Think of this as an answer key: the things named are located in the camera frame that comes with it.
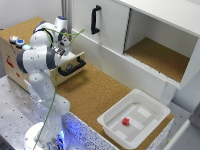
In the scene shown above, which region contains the wooden drawer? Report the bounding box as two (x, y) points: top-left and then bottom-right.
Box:
(49, 50), (87, 81)

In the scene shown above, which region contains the red button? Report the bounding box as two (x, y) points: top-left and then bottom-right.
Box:
(9, 35), (19, 44)

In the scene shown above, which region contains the pink block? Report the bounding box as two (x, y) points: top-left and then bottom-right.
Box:
(121, 117), (131, 127)

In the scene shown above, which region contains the wooden drawer box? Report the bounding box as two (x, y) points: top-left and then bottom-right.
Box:
(0, 16), (85, 93)

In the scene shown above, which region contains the blue button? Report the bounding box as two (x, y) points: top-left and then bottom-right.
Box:
(15, 38), (26, 48)

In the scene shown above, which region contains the green button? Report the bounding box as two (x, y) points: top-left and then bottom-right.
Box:
(21, 44), (33, 52)

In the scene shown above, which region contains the black drawer handle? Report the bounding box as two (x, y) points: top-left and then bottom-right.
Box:
(57, 55), (87, 77)

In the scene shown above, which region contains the white plastic box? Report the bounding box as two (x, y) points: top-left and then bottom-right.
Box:
(96, 88), (172, 150)

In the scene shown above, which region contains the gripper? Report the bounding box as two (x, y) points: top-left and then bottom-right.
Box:
(53, 33), (72, 56)

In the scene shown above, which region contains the white sliding door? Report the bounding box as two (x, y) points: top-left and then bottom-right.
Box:
(72, 0), (131, 55)

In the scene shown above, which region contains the white cabinet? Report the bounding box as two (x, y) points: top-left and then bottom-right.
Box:
(71, 0), (200, 106)

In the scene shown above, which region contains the black door handle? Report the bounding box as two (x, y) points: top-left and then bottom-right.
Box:
(90, 4), (102, 35)

